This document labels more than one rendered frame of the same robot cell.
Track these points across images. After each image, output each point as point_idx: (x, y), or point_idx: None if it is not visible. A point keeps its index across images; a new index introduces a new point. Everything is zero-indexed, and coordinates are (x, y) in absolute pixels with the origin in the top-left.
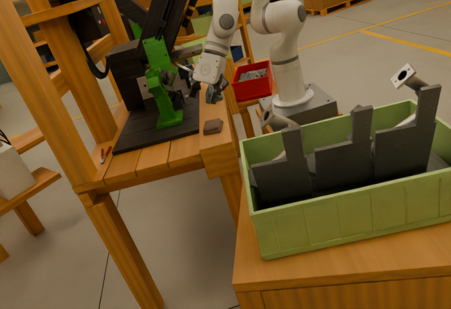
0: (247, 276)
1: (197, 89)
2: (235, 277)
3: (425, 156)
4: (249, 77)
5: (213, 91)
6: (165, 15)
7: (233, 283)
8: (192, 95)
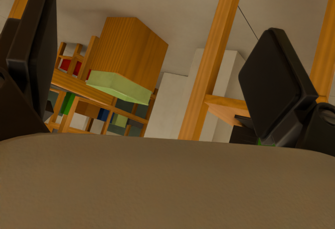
0: None
1: (38, 53)
2: None
3: None
4: None
5: (267, 144)
6: None
7: None
8: (55, 42)
